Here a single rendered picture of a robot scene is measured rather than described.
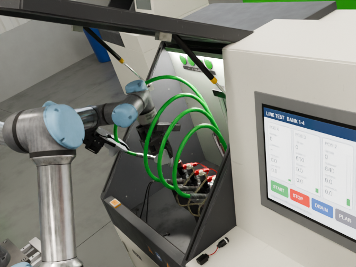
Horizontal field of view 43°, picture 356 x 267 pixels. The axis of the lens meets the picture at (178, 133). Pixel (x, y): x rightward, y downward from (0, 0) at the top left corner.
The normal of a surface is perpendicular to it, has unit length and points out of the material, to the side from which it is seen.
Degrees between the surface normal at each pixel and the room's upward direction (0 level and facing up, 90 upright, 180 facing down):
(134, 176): 90
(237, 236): 0
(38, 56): 90
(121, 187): 90
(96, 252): 0
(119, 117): 90
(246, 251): 0
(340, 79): 76
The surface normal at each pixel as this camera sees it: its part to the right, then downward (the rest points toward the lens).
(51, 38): 0.63, 0.15
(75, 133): 0.88, -0.24
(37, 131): -0.39, 0.00
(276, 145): -0.84, 0.27
